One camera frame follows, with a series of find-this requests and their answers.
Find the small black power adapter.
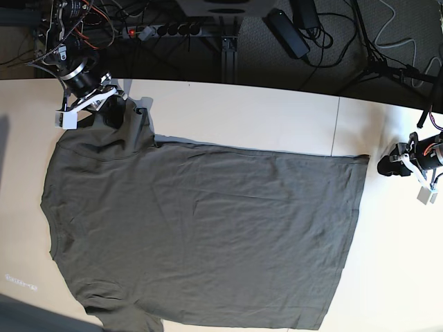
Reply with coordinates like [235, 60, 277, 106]
[289, 0, 320, 30]

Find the aluminium table leg profile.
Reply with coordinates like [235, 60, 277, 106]
[218, 16, 239, 84]

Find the white power strip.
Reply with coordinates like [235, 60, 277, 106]
[118, 24, 203, 41]

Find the olive green T-shirt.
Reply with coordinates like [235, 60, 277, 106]
[41, 102, 369, 331]

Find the black power adapter brick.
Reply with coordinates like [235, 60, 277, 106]
[264, 8, 310, 59]

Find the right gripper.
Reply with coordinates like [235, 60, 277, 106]
[74, 74, 128, 129]

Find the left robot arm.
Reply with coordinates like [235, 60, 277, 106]
[377, 132, 442, 176]

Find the black tripod stand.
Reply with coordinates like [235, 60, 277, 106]
[336, 1, 442, 131]

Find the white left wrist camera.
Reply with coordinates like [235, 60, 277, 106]
[417, 187, 438, 205]

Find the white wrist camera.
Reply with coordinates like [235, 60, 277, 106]
[55, 111, 78, 130]
[417, 187, 438, 205]

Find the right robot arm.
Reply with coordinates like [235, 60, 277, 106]
[28, 1, 127, 129]

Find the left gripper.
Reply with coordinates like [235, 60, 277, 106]
[377, 142, 421, 176]

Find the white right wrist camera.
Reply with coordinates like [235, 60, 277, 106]
[55, 111, 78, 130]

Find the grey cable on floor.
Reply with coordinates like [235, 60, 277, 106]
[375, 0, 443, 87]

